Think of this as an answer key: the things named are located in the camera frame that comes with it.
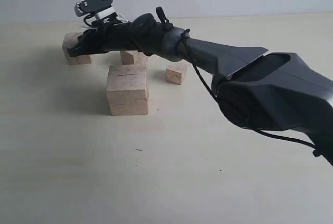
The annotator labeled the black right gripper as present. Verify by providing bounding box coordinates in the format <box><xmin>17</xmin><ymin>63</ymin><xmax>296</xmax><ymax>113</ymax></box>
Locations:
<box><xmin>67</xmin><ymin>19</ymin><xmax>143</xmax><ymax>58</ymax></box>

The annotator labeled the tall wooden cube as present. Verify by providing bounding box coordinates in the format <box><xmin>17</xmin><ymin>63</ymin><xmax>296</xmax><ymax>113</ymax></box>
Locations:
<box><xmin>62</xmin><ymin>32</ymin><xmax>92</xmax><ymax>65</ymax></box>

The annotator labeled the medium wooden cube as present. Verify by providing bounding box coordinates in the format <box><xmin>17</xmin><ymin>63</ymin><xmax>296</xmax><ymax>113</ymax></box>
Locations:
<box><xmin>120</xmin><ymin>51</ymin><xmax>147</xmax><ymax>65</ymax></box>

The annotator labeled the largest wooden cube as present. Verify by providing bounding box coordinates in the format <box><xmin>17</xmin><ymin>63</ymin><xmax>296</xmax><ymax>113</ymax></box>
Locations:
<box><xmin>106</xmin><ymin>64</ymin><xmax>149</xmax><ymax>116</ymax></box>

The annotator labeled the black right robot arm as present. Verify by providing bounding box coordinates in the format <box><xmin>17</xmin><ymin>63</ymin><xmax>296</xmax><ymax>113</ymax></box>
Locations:
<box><xmin>68</xmin><ymin>7</ymin><xmax>332</xmax><ymax>163</ymax></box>

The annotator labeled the smallest wooden cube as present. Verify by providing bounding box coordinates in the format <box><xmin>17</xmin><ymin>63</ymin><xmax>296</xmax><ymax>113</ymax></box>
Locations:
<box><xmin>166</xmin><ymin>62</ymin><xmax>187</xmax><ymax>85</ymax></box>

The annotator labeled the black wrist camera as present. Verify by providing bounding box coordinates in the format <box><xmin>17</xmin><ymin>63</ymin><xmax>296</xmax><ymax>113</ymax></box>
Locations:
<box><xmin>74</xmin><ymin>0</ymin><xmax>117</xmax><ymax>22</ymax></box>

